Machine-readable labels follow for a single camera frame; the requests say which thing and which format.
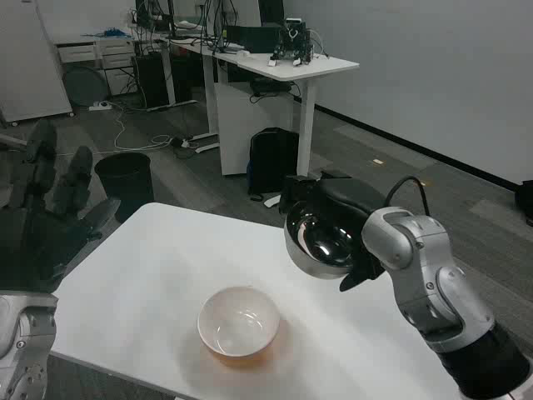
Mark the white rolling cabinet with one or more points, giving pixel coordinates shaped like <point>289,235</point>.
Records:
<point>29,62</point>

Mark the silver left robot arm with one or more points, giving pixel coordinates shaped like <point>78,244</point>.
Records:
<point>25,346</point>

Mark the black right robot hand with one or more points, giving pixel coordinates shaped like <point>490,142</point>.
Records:
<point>345,196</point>

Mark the black trash bin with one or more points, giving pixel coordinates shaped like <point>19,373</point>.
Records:
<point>125,183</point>

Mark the small black desktop robot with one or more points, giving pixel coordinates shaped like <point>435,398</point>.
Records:
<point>293,41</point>

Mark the round grey disc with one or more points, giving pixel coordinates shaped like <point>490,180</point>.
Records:
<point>85,87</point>

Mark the black object at wall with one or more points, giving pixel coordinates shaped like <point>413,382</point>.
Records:
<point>525,204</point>

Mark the white and orange bowl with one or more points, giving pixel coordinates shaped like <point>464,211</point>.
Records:
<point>238,323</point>

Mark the black backpack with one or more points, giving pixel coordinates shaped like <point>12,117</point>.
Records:
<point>272,162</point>

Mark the white drawer unit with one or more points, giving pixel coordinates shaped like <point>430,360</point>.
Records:
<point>100,56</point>

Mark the black computer tower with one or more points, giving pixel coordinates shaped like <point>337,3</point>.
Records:
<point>150,81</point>

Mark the black box on desk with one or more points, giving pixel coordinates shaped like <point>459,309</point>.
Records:
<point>258,38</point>

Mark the white power strip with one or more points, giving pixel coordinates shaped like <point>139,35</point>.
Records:
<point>100,105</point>

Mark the white standing desk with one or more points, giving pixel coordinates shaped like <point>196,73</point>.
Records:
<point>258,112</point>

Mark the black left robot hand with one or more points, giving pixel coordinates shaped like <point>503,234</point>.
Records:
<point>37,233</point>

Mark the metal bowl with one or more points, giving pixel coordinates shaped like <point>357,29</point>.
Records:
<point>320,237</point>

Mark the black power adapter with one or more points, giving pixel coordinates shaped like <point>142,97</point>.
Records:
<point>180,142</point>

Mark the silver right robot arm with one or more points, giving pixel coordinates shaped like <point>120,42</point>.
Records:
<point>429,283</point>

